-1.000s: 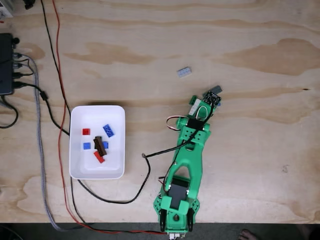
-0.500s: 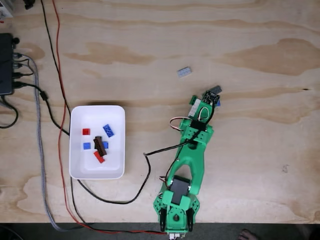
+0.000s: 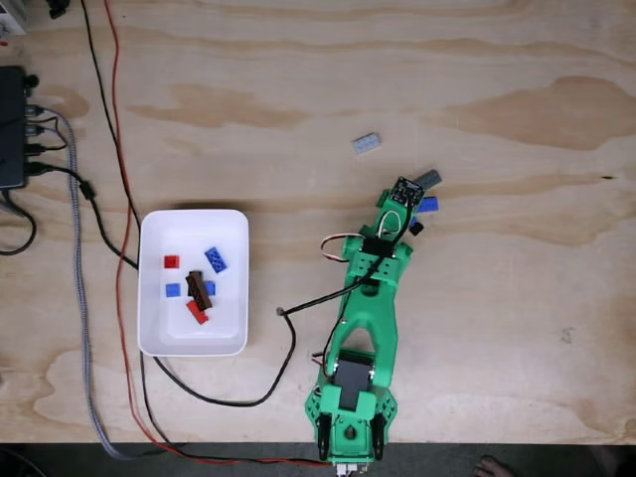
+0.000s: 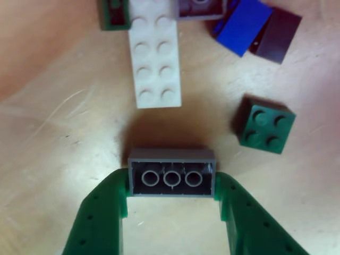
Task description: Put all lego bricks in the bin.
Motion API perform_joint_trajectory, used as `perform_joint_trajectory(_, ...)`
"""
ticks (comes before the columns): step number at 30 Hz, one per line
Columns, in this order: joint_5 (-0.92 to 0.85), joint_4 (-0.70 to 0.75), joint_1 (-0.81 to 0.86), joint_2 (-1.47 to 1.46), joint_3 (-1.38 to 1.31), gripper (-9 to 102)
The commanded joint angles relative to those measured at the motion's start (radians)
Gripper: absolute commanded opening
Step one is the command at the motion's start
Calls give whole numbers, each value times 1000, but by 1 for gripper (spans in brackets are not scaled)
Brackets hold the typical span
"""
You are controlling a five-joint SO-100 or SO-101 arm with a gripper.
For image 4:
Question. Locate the grey 2x4 lego brick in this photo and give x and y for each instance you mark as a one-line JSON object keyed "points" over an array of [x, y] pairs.
{"points": [[172, 154]]}

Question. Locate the green 2x2 lego brick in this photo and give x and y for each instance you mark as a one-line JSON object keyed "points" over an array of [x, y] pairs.
{"points": [[268, 130]]}

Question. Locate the green 1x3 lego brick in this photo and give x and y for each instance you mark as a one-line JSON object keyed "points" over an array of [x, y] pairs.
{"points": [[106, 21]]}

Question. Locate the white 2x6 lego brick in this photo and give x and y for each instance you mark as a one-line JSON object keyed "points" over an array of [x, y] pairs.
{"points": [[154, 66]]}

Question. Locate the small black lego brick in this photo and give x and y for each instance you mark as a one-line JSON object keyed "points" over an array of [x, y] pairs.
{"points": [[279, 37]]}

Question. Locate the blue 2x2 lego brick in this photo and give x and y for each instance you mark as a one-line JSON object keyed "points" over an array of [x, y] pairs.
{"points": [[244, 29]]}

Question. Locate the grey 2x2 lego brick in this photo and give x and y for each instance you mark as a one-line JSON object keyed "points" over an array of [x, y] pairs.
{"points": [[186, 14]]}

